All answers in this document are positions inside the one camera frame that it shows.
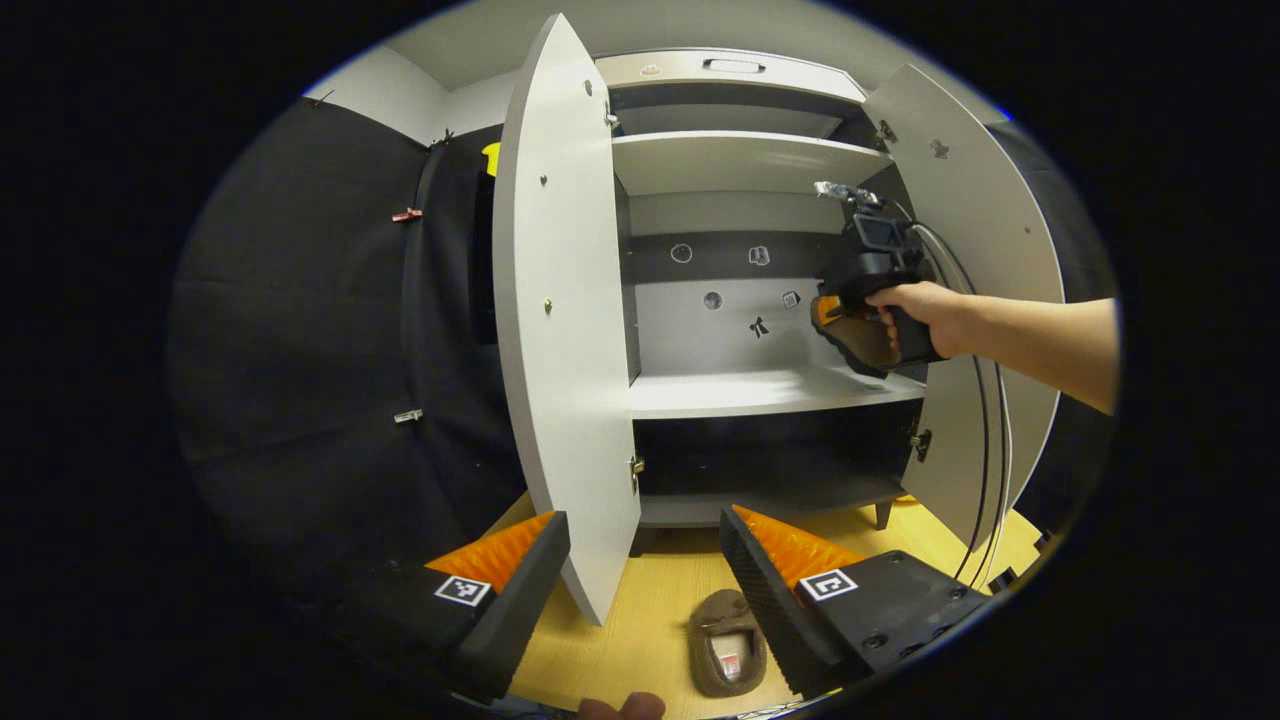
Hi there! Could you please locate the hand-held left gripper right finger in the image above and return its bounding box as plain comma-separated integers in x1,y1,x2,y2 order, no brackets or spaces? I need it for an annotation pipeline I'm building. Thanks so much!
718,505,996,699

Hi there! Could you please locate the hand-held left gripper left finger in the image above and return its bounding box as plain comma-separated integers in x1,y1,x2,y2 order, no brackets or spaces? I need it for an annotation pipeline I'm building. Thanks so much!
340,510,573,703

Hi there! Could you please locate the brown fuzzy shoe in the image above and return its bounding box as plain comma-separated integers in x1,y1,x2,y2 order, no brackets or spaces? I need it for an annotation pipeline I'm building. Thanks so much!
688,588,769,699
810,295,906,379

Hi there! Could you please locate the white shoe cabinet door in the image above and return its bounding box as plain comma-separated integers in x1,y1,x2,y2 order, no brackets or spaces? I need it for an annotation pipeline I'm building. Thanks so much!
492,12,643,627
862,65,1066,551

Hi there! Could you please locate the white and grey shoe cabinet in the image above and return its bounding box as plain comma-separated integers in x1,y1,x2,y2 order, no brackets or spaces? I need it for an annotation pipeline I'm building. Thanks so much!
590,48,936,556

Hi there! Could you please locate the white cabinet drawer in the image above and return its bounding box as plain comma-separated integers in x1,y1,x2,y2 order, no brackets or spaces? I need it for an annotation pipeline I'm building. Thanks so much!
595,48,867,104

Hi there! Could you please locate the black backdrop cloth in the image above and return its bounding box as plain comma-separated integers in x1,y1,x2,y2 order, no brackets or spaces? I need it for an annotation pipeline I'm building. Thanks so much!
165,95,526,641

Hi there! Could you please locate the black cable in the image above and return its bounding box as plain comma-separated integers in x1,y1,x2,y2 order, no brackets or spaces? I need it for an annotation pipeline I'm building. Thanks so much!
890,200,993,583

